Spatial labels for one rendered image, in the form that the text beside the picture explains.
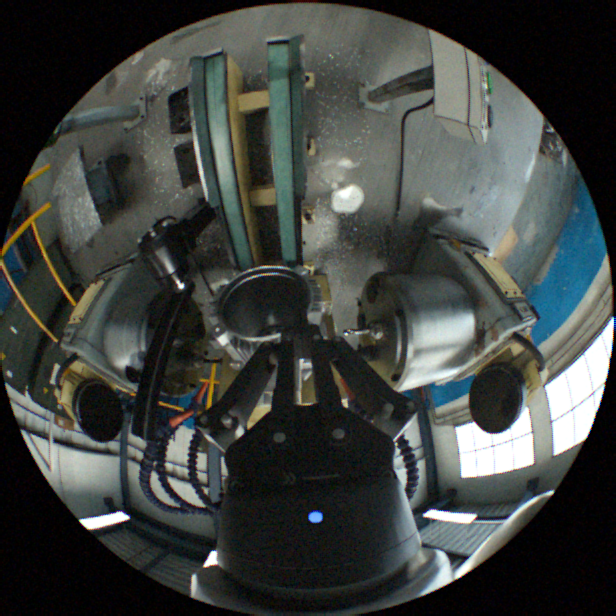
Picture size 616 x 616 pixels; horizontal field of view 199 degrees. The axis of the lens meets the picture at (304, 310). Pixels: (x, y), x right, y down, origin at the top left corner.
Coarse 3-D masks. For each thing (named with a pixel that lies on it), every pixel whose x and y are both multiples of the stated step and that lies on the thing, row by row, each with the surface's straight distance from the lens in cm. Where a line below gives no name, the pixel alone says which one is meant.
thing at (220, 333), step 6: (300, 270) 32; (306, 270) 32; (228, 276) 35; (234, 276) 34; (306, 276) 33; (216, 324) 27; (210, 330) 27; (216, 330) 27; (222, 330) 26; (216, 336) 26; (222, 336) 26; (228, 336) 27; (222, 342) 27; (306, 372) 40; (306, 378) 41
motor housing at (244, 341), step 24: (240, 288) 35; (264, 288) 38; (288, 288) 36; (312, 288) 30; (216, 312) 29; (240, 312) 38; (264, 312) 43; (288, 312) 42; (312, 312) 26; (240, 336) 25
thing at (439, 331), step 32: (384, 288) 33; (416, 288) 31; (448, 288) 37; (384, 320) 31; (416, 320) 28; (448, 320) 32; (384, 352) 34; (416, 352) 28; (448, 352) 34; (416, 384) 35
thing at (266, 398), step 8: (296, 360) 30; (240, 368) 32; (296, 368) 30; (272, 376) 30; (296, 376) 29; (272, 384) 29; (296, 384) 29; (264, 392) 30; (272, 392) 29; (264, 400) 41
